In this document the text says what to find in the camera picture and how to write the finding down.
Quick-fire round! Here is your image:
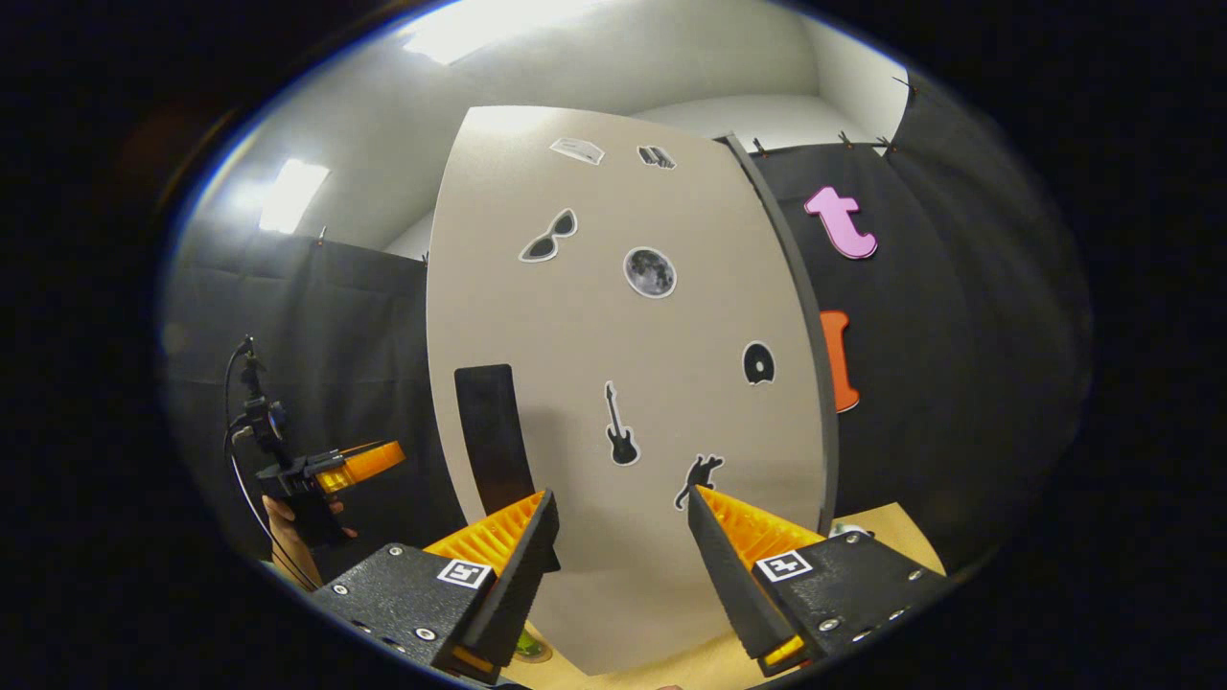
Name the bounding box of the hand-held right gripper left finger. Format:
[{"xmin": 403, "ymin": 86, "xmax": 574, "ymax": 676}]
[{"xmin": 312, "ymin": 489, "xmax": 562, "ymax": 683}]

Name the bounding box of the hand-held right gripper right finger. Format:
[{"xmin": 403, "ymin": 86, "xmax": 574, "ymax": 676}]
[{"xmin": 686, "ymin": 484, "xmax": 950, "ymax": 678}]

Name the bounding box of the black door handle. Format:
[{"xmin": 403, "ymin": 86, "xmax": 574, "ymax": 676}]
[{"xmin": 453, "ymin": 364, "xmax": 538, "ymax": 518}]

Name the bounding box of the dark grey cabinet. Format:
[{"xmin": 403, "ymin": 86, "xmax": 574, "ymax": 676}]
[{"xmin": 724, "ymin": 132, "xmax": 842, "ymax": 509}]

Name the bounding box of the beige cabinet door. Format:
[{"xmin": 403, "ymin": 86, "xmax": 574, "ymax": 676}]
[{"xmin": 426, "ymin": 105, "xmax": 827, "ymax": 677}]

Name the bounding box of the small ceiling light panel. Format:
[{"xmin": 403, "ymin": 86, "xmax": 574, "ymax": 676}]
[{"xmin": 259, "ymin": 158, "xmax": 330, "ymax": 234}]

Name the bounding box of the black backdrop cloth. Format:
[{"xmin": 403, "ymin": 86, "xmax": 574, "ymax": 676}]
[{"xmin": 158, "ymin": 72, "xmax": 1094, "ymax": 576}]

